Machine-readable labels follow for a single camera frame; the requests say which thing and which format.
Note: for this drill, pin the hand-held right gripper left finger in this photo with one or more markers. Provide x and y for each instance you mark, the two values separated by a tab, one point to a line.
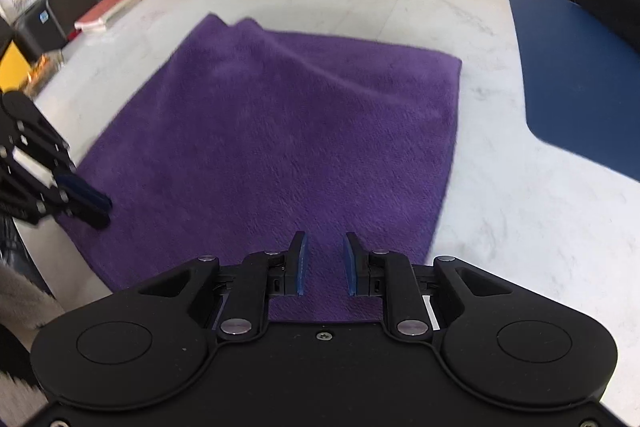
300	264

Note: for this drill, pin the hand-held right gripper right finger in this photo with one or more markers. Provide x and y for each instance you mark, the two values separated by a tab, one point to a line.
350	264

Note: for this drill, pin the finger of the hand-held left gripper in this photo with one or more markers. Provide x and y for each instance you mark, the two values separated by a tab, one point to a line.
92	218
85	194

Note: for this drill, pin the purple towel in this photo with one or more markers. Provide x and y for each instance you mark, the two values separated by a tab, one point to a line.
275	132

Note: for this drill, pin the yellow box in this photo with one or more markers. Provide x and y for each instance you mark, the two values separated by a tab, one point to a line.
12	67

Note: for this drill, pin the black white patterned cloth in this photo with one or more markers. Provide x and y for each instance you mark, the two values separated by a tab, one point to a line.
25	322

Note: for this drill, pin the black case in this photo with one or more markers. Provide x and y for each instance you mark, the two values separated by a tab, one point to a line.
55	17

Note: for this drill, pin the red cover notebook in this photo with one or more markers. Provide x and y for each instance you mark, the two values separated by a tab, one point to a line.
97	14

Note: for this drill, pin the blue desk mat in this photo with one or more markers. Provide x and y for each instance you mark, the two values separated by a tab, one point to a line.
580	82

